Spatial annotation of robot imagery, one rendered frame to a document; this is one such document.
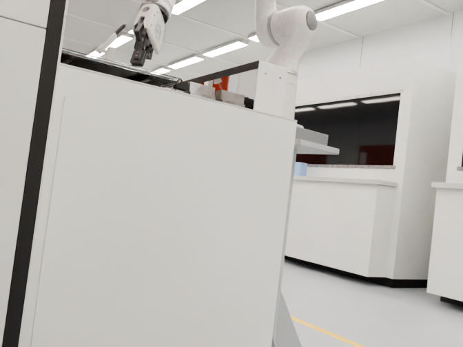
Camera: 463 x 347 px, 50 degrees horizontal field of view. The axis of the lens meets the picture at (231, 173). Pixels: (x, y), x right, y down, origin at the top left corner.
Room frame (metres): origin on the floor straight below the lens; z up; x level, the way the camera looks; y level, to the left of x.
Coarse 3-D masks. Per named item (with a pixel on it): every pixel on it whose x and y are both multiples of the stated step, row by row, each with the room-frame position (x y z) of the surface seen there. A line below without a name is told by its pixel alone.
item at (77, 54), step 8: (64, 48) 1.12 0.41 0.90; (80, 56) 1.14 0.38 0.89; (88, 56) 1.15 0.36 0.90; (96, 56) 1.16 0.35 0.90; (104, 64) 1.17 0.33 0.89; (112, 64) 1.18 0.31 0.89; (120, 64) 1.19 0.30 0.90; (136, 72) 1.22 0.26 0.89; (144, 72) 1.22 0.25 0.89; (152, 72) 1.23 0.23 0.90; (168, 80) 1.26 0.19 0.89; (176, 80) 1.27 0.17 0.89
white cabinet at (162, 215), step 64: (64, 128) 0.92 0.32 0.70; (128, 128) 0.99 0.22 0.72; (192, 128) 1.06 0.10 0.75; (256, 128) 1.16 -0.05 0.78; (64, 192) 0.93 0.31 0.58; (128, 192) 1.00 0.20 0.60; (192, 192) 1.07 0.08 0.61; (256, 192) 1.17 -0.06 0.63; (64, 256) 0.94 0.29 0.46; (128, 256) 1.00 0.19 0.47; (192, 256) 1.09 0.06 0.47; (256, 256) 1.18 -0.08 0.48; (64, 320) 0.94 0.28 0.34; (128, 320) 1.01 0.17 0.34; (192, 320) 1.10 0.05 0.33; (256, 320) 1.20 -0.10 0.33
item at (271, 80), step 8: (264, 64) 1.23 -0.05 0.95; (272, 64) 1.25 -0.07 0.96; (264, 72) 1.23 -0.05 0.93; (272, 72) 1.25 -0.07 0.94; (280, 72) 1.26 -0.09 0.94; (264, 80) 1.24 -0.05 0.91; (272, 80) 1.25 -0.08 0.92; (280, 80) 1.26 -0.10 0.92; (256, 88) 1.23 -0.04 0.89; (264, 88) 1.24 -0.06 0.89; (272, 88) 1.25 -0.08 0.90; (280, 88) 1.27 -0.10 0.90; (256, 96) 1.23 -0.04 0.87; (264, 96) 1.24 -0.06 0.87; (272, 96) 1.25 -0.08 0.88; (280, 96) 1.27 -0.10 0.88; (256, 104) 1.23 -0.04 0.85; (264, 104) 1.24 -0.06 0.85; (272, 104) 1.25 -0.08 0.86; (280, 104) 1.27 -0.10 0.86; (272, 112) 1.26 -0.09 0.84; (280, 112) 1.27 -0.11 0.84
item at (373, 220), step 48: (336, 96) 4.99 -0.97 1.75; (384, 96) 4.47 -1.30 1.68; (432, 96) 4.38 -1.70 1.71; (336, 144) 4.93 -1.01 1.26; (384, 144) 4.42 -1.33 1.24; (432, 144) 4.42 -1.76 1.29; (336, 192) 4.57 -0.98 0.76; (384, 192) 4.23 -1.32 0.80; (432, 192) 4.46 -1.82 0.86; (288, 240) 5.07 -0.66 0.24; (336, 240) 4.51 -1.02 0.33; (384, 240) 4.26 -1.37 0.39
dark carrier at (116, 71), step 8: (72, 64) 1.23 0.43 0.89; (80, 64) 1.22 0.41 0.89; (88, 64) 1.21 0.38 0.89; (96, 64) 1.20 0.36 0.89; (104, 72) 1.28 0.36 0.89; (112, 72) 1.27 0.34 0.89; (120, 72) 1.26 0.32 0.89; (128, 72) 1.25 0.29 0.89; (152, 80) 1.31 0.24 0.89; (160, 80) 1.30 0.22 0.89
